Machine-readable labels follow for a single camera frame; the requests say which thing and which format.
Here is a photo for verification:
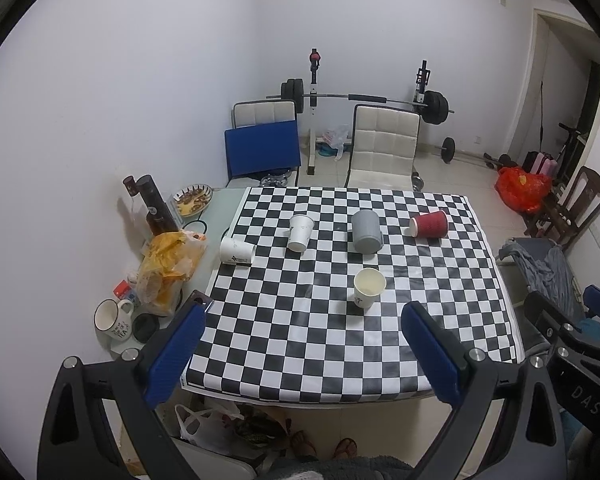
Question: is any short barbell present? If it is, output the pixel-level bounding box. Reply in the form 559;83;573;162
433;136;487;166

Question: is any red ribbed paper cup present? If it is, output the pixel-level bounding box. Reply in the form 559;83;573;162
409;209;449;239

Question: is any grey plastic mug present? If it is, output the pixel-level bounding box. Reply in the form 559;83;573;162
350;209;385;254

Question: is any white plastic shopping bag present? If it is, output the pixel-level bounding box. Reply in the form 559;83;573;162
174;401;245;457

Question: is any plate with food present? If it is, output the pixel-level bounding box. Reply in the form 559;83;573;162
172;184;214;219

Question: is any black kick scooter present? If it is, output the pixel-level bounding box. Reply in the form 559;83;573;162
554;122;589;187

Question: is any grey chair seat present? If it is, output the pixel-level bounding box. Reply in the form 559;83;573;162
166;437;266;480

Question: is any white ceramic mug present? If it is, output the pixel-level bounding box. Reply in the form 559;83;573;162
94;297;136;343

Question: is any grey cloth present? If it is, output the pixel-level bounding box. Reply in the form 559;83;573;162
496;237;583;318

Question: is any person's foot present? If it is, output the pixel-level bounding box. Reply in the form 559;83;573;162
290;429;321;463
332;437;359;461

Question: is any dark tall bottle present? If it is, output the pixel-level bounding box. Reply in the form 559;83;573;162
136;174;180;236

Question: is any pink suitcase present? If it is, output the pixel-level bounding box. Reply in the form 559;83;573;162
522;150;558;177

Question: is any black round lid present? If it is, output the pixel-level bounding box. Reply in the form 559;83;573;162
132;313;160;345

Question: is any black white checkered tablecloth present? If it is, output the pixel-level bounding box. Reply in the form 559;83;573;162
182;186;527;403

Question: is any black dumbbell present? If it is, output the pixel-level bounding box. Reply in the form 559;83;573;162
483;152;520;170

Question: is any yellow plastic bag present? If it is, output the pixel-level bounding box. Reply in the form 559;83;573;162
136;229;209;318

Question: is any white padded chair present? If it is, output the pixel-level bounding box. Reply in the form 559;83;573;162
231;100;299;131
343;104;422;192

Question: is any dark wooden chair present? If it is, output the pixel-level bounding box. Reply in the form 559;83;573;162
522;165;600;254

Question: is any barbell with black plates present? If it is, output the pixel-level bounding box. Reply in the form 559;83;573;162
265;78;455;126

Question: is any white paper cup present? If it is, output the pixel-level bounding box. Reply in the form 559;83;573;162
353;267;387;310
219;236;257;267
286;214;315;253

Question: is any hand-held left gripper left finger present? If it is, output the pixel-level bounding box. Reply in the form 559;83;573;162
37;296;214;480

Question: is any translucent white plastic bag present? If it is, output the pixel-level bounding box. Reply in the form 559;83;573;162
324;125;354;162

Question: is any red plastic bag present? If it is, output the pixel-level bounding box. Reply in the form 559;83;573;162
495;166;552;214

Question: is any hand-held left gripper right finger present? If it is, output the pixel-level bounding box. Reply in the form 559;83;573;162
401;301;564;480

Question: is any grey fleece clothing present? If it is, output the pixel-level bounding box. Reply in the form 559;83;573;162
267;455;416;480

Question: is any patterned bag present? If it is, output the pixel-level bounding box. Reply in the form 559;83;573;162
232;405;293;453

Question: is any person's left foot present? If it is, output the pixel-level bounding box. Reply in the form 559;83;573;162
290;429;321;463

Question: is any person's right foot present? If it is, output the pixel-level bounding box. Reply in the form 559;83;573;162
332;437;359;461

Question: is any barbell rack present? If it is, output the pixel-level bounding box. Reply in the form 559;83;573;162
304;48;432;177

